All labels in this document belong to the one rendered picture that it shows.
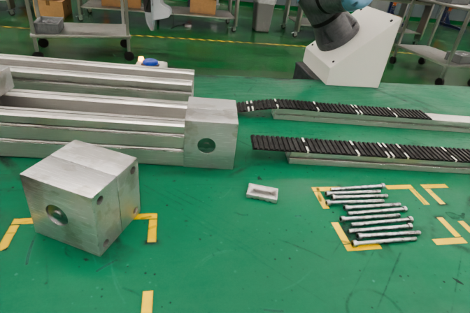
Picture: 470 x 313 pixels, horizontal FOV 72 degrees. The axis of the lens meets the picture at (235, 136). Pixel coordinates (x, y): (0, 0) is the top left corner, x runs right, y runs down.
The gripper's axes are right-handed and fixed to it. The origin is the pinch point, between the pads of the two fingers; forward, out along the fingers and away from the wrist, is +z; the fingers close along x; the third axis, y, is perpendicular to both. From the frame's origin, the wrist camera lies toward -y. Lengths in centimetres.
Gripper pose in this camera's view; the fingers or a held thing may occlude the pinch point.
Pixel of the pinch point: (149, 24)
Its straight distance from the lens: 87.9
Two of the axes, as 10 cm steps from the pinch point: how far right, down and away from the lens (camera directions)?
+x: -0.5, -5.0, 8.6
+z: -1.1, 8.6, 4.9
